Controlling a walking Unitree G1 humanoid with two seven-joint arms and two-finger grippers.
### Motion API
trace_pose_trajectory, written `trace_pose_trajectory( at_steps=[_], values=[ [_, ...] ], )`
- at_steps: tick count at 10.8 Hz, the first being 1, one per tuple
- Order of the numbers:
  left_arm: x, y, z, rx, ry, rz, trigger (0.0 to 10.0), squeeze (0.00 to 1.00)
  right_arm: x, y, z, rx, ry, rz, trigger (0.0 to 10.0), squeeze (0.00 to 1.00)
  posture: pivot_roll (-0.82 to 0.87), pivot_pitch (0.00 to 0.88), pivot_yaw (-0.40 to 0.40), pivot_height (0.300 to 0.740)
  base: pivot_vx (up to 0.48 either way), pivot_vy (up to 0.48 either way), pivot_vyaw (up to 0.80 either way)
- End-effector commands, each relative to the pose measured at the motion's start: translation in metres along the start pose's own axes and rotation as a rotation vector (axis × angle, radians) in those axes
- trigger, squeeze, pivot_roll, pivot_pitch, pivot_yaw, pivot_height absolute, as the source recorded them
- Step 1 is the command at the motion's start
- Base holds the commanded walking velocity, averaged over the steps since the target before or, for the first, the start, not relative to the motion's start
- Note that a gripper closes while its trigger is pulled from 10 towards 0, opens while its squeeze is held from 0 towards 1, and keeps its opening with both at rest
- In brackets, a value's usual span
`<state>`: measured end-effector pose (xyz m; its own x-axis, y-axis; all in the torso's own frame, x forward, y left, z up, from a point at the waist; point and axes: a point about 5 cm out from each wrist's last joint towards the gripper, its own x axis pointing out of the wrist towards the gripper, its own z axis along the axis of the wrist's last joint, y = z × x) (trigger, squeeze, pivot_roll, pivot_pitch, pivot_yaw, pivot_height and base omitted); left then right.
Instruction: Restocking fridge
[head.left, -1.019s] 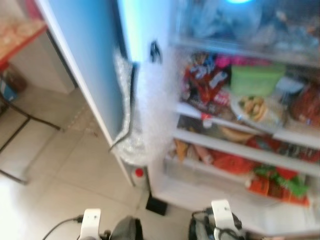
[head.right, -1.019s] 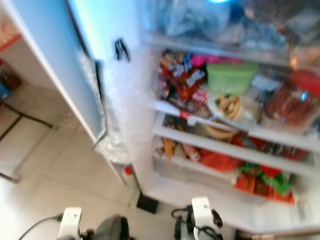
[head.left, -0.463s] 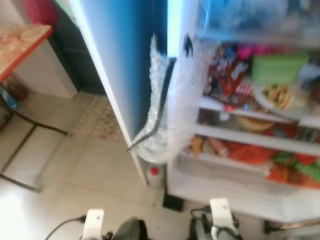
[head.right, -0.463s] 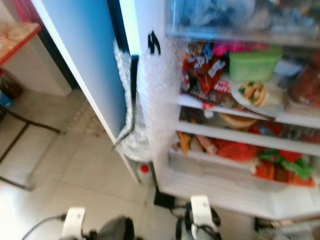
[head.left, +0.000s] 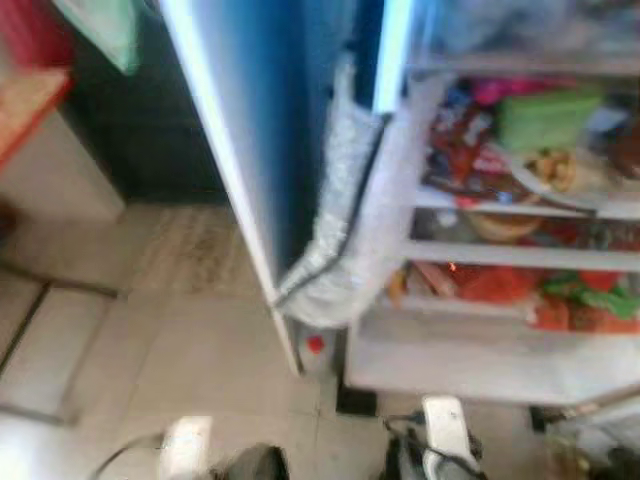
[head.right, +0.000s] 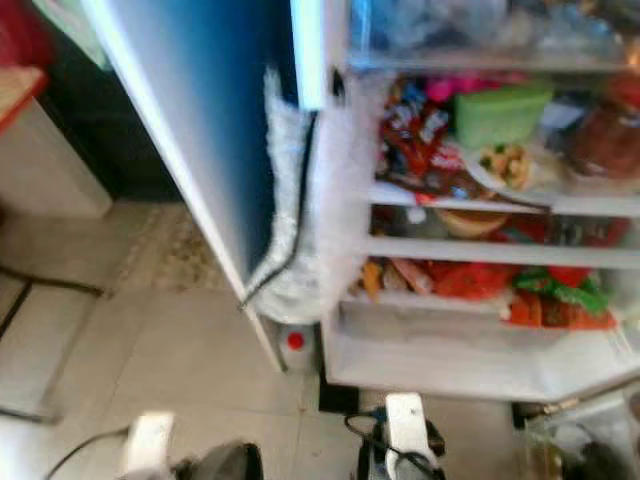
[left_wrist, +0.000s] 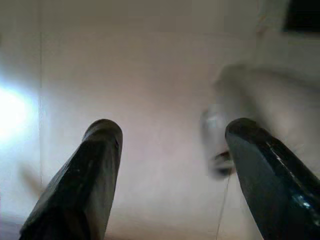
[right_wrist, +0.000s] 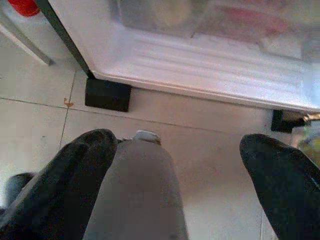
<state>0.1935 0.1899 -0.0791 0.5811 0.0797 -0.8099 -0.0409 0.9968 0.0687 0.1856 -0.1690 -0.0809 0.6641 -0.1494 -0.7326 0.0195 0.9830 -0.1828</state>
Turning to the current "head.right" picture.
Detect white open fridge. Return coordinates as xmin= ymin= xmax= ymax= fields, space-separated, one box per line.
xmin=320 ymin=0 xmax=640 ymax=403

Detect blue fridge door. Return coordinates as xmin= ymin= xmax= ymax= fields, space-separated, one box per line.
xmin=80 ymin=0 xmax=336 ymax=373

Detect orange sausages pack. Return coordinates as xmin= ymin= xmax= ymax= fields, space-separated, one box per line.
xmin=360 ymin=258 xmax=436 ymax=299

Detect red plastic bag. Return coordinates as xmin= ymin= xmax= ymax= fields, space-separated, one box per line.
xmin=435 ymin=262 xmax=516 ymax=301

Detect clear plastic grocery bag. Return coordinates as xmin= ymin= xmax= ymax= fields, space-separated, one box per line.
xmin=520 ymin=395 xmax=640 ymax=480

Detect patterned brown floor mat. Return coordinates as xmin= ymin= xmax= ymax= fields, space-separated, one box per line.
xmin=130 ymin=205 xmax=246 ymax=296

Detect orange food package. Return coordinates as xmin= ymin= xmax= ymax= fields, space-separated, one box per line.
xmin=505 ymin=295 xmax=616 ymax=331

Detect tan bowl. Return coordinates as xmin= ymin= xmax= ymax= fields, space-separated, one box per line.
xmin=435 ymin=208 xmax=511 ymax=239

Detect green vegetable bag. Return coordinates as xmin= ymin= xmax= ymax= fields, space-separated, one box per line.
xmin=510 ymin=268 xmax=611 ymax=316

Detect red snack packets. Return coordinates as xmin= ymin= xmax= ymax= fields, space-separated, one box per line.
xmin=378 ymin=78 xmax=466 ymax=196

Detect white plate with food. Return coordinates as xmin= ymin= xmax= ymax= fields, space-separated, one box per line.
xmin=460 ymin=140 xmax=571 ymax=206

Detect green plastic box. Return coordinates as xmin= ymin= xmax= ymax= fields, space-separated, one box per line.
xmin=453 ymin=82 xmax=556 ymax=151

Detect pink package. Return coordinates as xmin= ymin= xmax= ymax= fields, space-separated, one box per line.
xmin=425 ymin=72 xmax=531 ymax=101

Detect dark red brown jar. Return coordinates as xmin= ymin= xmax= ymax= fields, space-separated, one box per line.
xmin=565 ymin=75 xmax=640 ymax=181

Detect marble top red-edged table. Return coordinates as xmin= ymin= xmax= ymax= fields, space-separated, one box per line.
xmin=0 ymin=65 xmax=51 ymax=131

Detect clear frozen food bags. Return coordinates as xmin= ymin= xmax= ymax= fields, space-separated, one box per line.
xmin=360 ymin=0 xmax=640 ymax=56

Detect teal green cloth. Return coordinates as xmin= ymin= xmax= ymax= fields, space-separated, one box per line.
xmin=32 ymin=0 xmax=111 ymax=69

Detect red upright object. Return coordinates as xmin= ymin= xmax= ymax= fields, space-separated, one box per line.
xmin=0 ymin=0 xmax=56 ymax=69

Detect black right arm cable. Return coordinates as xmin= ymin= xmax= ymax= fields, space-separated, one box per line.
xmin=343 ymin=410 xmax=391 ymax=446

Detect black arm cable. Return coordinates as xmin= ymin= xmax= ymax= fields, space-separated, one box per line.
xmin=343 ymin=410 xmax=391 ymax=446
xmin=50 ymin=428 xmax=131 ymax=480

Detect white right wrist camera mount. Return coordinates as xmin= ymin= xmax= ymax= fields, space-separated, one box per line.
xmin=382 ymin=392 xmax=436 ymax=480

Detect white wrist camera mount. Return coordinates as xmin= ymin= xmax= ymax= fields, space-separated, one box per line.
xmin=122 ymin=410 xmax=176 ymax=480
xmin=382 ymin=392 xmax=436 ymax=480

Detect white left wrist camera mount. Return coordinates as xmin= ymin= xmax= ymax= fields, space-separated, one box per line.
xmin=122 ymin=410 xmax=176 ymax=480

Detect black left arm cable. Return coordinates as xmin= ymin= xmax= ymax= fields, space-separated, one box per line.
xmin=50 ymin=428 xmax=131 ymax=480

